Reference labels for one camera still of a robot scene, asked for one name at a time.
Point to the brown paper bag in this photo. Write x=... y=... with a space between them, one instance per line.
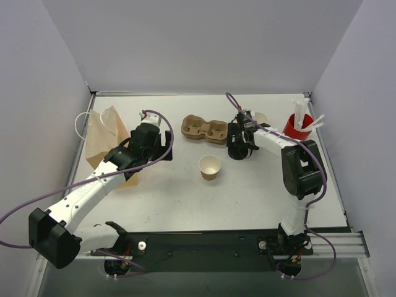
x=105 y=131

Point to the brown paper coffee cup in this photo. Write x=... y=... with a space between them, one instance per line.
x=209 y=166

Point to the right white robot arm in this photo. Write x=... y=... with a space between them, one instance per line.
x=303 y=170

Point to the brown cardboard cup carrier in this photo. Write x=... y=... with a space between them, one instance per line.
x=197 y=128

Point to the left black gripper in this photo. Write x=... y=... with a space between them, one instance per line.
x=167 y=144

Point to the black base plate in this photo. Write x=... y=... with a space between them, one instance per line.
x=205 y=251

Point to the black plastic cup lid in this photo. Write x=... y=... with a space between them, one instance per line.
x=239 y=152

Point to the red cylindrical straw holder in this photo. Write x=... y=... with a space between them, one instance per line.
x=297 y=132

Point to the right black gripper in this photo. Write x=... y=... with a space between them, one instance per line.
x=236 y=136

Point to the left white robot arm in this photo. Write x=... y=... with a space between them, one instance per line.
x=55 y=232

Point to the stack of paper cups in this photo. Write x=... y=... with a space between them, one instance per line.
x=261 y=119

